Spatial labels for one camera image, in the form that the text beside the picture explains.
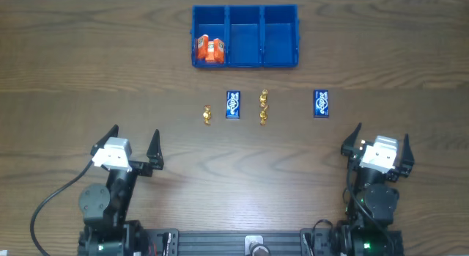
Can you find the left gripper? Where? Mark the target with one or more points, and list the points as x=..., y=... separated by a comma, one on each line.
x=142, y=169

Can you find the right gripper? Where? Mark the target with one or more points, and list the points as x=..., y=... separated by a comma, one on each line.
x=351, y=155

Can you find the blue candy pack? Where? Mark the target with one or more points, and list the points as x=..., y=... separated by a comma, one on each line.
x=321, y=103
x=233, y=104

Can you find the gold candy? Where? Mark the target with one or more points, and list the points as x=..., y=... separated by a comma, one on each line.
x=263, y=98
x=263, y=116
x=207, y=115

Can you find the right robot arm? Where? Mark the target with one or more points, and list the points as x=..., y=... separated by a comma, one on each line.
x=381, y=204

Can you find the orange candy box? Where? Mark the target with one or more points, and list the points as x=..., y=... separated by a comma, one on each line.
x=202, y=47
x=220, y=52
x=211, y=56

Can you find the blue tray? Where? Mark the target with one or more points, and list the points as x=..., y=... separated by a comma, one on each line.
x=245, y=43

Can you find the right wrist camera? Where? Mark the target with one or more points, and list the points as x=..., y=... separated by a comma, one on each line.
x=381, y=153

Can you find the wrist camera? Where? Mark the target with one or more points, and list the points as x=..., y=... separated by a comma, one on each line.
x=115, y=153
x=381, y=153

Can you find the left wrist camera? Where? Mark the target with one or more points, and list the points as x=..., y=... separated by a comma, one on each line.
x=115, y=153

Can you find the mounting rail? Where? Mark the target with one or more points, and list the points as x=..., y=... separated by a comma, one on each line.
x=212, y=243

